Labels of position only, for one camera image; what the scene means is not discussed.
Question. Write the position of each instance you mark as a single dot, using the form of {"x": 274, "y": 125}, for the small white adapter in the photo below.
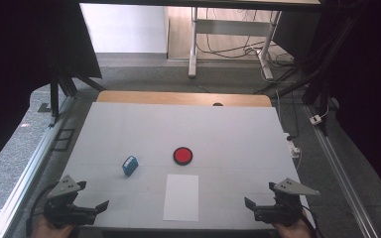
{"x": 316, "y": 119}

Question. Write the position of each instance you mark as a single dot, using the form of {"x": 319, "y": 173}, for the round red ink pad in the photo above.
{"x": 183, "y": 156}

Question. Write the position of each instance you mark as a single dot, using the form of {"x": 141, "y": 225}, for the blue stamp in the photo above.
{"x": 130, "y": 165}

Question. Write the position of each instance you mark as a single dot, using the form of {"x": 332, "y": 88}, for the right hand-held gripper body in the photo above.
{"x": 282, "y": 206}

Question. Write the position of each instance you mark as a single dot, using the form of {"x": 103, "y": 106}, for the person's right hand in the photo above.
{"x": 292, "y": 231}

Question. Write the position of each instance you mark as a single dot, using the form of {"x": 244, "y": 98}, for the black rectangular floor frame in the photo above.
{"x": 63, "y": 139}

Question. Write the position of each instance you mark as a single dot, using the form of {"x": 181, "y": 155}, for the wooden table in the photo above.
{"x": 178, "y": 98}

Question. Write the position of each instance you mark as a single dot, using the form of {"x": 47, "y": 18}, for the black table grommet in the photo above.
{"x": 217, "y": 104}

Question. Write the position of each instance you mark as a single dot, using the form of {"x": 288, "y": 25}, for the white table mat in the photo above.
{"x": 191, "y": 132}

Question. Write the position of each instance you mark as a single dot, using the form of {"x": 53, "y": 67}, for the white power strip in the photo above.
{"x": 293, "y": 148}

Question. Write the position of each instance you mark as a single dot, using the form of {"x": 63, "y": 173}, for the black metal stand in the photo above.
{"x": 314, "y": 79}

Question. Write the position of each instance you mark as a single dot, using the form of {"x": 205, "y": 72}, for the black tripod stand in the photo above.
{"x": 55, "y": 95}

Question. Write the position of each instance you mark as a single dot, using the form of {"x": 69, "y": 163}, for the white paper sheet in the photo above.
{"x": 181, "y": 197}

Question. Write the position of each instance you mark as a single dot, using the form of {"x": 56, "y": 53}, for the aluminium floor rail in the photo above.
{"x": 340, "y": 175}
{"x": 29, "y": 172}

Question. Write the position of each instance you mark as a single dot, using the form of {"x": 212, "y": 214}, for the black curtain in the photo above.
{"x": 370, "y": 99}
{"x": 20, "y": 66}

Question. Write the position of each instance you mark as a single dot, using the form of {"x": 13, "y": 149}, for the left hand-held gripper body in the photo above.
{"x": 64, "y": 206}

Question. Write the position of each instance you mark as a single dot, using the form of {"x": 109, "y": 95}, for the white wall panel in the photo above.
{"x": 124, "y": 28}

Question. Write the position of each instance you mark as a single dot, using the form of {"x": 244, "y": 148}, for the white metal desk frame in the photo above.
{"x": 229, "y": 28}

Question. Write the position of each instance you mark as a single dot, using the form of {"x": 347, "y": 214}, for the person's left hand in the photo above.
{"x": 51, "y": 230}

